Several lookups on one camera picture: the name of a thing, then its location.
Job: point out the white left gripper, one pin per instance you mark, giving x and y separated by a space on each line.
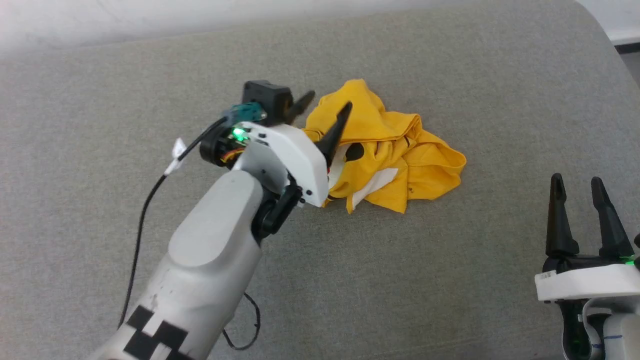
290 155

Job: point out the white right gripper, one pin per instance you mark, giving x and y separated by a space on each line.
585 282

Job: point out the yellow printed garment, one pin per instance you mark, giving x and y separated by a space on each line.
380 120

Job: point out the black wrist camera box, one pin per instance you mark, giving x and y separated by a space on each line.
267 100

